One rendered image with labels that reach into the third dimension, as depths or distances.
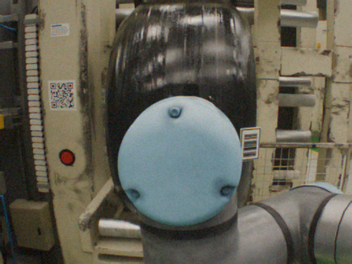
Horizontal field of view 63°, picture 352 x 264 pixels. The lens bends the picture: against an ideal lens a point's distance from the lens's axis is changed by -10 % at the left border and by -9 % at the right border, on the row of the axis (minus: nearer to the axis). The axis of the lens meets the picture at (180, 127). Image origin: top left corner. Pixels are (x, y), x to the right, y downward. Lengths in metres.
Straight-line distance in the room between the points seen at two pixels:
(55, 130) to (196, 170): 0.68
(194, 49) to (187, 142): 0.41
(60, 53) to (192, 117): 0.65
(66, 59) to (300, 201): 0.64
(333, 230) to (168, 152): 0.15
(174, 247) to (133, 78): 0.39
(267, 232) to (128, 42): 0.45
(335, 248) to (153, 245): 0.14
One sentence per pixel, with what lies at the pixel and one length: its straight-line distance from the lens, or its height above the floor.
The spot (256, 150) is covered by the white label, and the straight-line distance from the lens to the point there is 0.58.
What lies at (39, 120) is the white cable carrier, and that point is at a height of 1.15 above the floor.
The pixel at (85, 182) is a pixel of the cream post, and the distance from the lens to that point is 0.84.
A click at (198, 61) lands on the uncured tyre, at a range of 0.56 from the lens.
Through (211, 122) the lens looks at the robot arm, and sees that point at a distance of 0.18.
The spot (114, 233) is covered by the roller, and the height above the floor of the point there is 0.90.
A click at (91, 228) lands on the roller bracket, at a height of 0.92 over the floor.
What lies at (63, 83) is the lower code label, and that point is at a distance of 0.80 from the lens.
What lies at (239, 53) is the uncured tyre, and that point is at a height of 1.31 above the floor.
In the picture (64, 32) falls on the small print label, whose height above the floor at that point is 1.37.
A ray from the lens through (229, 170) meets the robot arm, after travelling 0.18.
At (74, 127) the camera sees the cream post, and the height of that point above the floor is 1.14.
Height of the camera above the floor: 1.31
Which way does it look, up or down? 13 degrees down
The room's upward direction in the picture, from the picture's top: straight up
